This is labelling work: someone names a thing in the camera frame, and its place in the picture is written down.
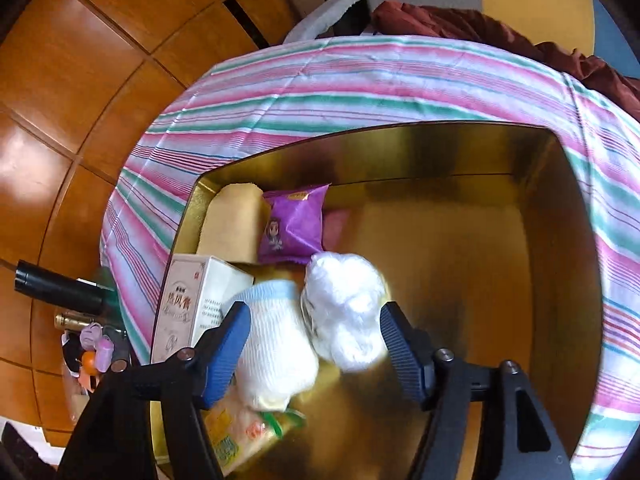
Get yellow snack packet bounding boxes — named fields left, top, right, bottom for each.
left=202, top=390, right=307, bottom=478

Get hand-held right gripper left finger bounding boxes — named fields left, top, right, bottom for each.
left=62, top=301, right=252, bottom=480

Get white cotton ball bag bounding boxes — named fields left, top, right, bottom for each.
left=300, top=251, right=391, bottom=373

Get white sock with blue trim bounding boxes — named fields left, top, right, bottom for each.
left=222, top=280, right=321, bottom=411

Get black tube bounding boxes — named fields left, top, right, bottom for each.
left=14, top=259, right=108, bottom=315

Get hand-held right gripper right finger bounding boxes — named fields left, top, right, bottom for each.
left=379, top=301, right=575, bottom=480

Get gold tin box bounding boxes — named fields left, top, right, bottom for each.
left=150, top=121, right=603, bottom=480

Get white bed rail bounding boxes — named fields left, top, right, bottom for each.
left=284, top=0, right=366, bottom=43

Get purple snack packet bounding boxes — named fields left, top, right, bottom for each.
left=257, top=184, right=331, bottom=266

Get striped tablecloth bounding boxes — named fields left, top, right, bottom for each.
left=99, top=35, right=640, bottom=480

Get yellow sponge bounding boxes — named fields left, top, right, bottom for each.
left=196, top=183, right=266, bottom=263

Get white carton box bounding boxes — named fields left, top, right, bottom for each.
left=150, top=254, right=256, bottom=365

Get maroon blanket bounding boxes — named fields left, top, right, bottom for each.
left=372, top=0, right=640, bottom=121

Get gold bottle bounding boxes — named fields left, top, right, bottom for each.
left=54, top=311, right=103, bottom=335

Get pink hair clips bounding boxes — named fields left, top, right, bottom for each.
left=79, top=322, right=117, bottom=373

